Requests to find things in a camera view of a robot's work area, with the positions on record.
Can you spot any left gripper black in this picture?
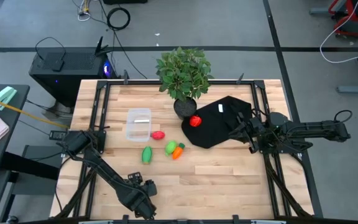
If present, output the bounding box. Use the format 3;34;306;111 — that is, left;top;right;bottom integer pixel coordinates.
121;172;158;220

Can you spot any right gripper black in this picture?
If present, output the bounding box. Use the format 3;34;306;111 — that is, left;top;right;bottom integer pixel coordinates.
227;111;262;154

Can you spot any green striped toy gourd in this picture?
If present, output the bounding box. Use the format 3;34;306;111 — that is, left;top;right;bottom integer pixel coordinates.
141;146;154;165

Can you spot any light green toy vegetable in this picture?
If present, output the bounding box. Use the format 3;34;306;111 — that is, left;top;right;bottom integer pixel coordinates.
164;140;178;157

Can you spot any red toy tomato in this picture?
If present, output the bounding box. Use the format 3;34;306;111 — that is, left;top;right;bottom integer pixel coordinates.
188;114;203;128

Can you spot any orange toy carrot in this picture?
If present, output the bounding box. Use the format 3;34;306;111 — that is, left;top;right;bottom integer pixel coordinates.
172;142;186;161

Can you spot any pinkish red toy fruit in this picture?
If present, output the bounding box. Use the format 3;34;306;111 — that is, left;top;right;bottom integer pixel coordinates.
150;130;166;141

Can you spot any clear plastic tupperware container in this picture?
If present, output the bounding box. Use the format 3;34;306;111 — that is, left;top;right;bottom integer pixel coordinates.
126;108;152;143

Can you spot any black cloth with white tag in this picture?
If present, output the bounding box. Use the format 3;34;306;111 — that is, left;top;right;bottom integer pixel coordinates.
181;95;254;149

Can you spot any green plant in black pot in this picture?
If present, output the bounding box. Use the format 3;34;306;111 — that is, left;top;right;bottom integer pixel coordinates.
155;46;214;121

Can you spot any small black power box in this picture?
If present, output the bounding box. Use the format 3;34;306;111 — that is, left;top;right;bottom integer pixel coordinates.
48;130;68;141

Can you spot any grey metal table foot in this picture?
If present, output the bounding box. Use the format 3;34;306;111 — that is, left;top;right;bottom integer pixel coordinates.
309;6;339;16
336;83;358;95

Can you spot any black computer tower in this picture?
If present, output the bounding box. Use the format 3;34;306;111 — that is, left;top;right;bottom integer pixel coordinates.
29;36;118;108

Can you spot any black side table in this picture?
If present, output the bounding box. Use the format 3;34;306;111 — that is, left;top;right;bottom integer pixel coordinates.
0;83;31;224

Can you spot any mint green stapler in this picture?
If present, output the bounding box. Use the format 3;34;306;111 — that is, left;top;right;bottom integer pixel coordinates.
0;86;18;112

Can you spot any red and black cart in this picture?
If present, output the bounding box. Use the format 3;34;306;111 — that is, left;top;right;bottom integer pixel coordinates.
328;0;358;39

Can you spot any black metal rig frame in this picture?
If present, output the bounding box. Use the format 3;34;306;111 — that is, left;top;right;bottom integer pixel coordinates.
54;73;315;224

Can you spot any white floor cable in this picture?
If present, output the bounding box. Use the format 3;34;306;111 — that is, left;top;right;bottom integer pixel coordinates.
319;0;358;65

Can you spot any yellow strap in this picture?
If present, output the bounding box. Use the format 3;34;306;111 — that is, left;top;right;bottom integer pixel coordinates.
0;93;70;130

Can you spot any black cable with adapter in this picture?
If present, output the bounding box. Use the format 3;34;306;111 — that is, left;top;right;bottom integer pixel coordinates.
35;36;67;73

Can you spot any coiled black cable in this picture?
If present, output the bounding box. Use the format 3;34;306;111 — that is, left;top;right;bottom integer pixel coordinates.
106;6;132;31

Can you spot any white and yellow cable bundle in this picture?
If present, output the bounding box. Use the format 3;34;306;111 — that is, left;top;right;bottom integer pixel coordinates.
71;0;105;22

